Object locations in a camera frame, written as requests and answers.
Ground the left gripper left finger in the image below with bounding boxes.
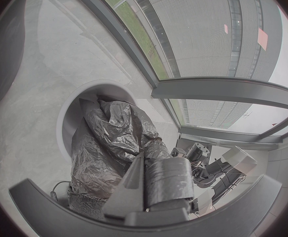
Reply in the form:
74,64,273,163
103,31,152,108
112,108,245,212
102,153,145,220

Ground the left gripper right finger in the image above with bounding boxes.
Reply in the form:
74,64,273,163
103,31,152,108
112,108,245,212
146,198,192,215

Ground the black plastic bag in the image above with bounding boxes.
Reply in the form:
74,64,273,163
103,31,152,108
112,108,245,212
69,99,195,219

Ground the white trash bin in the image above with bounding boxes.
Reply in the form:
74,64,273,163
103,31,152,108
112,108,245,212
56,83,141,167

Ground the window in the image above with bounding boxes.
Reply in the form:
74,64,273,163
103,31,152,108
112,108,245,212
70,0,288,145

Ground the dark grey round chair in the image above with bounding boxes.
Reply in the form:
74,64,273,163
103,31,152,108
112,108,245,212
0,9,26,112

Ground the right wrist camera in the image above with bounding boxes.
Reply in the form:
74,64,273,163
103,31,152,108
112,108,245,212
170,147,187,159

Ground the black cable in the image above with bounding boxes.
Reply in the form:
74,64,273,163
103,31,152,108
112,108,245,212
51,180,71,203

